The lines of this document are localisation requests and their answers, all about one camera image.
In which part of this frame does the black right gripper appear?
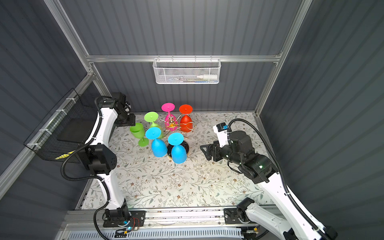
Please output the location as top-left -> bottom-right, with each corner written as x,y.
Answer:
199,138 -> 241,166

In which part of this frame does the lime green wine glass front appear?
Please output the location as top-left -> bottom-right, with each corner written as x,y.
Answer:
130,123 -> 149,147

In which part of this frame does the lime green wine glass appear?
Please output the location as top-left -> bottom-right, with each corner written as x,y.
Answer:
144,112 -> 164,139
130,123 -> 149,147

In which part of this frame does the blue wine glass front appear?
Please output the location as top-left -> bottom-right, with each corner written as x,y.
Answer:
168,133 -> 187,164

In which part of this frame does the blue wine glass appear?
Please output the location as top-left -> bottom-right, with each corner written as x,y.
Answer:
168,133 -> 187,164
146,127 -> 168,158

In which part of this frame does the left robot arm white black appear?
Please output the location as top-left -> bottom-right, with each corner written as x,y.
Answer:
78,93 -> 136,230

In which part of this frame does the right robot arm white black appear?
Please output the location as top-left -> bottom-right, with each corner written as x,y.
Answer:
200,131 -> 338,240

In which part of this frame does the lime green wine glass back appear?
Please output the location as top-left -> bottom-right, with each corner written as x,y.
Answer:
144,112 -> 164,139

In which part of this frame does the red wine glass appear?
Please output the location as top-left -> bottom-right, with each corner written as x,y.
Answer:
179,104 -> 194,133

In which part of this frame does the gold wine glass rack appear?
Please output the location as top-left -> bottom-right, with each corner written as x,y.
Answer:
164,112 -> 195,164

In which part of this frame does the blue wine glass left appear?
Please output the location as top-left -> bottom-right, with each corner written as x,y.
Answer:
146,127 -> 168,158

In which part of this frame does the magenta wine glass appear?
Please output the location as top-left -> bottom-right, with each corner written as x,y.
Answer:
162,103 -> 179,133

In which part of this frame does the black pad in basket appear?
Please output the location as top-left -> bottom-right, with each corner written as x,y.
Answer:
57,119 -> 96,144

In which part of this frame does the yellow black striped item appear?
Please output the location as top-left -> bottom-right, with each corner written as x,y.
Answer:
55,146 -> 88,161

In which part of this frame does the white marker in basket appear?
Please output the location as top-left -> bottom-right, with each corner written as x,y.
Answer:
197,75 -> 219,81

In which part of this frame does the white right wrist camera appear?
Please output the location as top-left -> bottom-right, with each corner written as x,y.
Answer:
213,123 -> 229,148

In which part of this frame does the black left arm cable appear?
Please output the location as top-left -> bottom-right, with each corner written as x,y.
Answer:
60,95 -> 113,240

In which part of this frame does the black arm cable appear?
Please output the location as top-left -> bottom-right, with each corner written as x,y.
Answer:
227,118 -> 334,240
60,95 -> 113,240

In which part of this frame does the white wire mesh basket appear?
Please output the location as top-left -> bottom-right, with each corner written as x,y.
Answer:
153,60 -> 222,85

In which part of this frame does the black wire mesh basket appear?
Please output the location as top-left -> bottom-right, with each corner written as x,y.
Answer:
24,89 -> 100,162

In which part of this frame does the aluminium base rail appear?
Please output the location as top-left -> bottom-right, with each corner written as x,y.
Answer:
65,206 -> 271,240

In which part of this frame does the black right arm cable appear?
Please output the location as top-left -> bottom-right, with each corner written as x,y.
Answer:
227,118 -> 334,240

